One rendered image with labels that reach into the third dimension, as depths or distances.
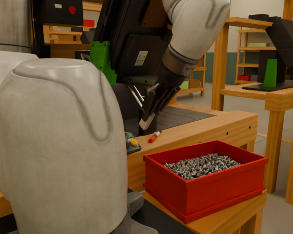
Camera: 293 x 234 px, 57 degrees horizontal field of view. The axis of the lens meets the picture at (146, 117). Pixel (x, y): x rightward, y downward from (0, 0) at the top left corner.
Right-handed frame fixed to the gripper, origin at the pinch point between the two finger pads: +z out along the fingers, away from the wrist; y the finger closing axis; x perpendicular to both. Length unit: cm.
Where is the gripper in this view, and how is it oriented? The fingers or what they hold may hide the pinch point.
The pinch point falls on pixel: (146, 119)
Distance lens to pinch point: 85.7
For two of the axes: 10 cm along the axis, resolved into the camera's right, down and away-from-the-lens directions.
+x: -5.6, -7.0, 4.5
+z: -3.8, 7.0, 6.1
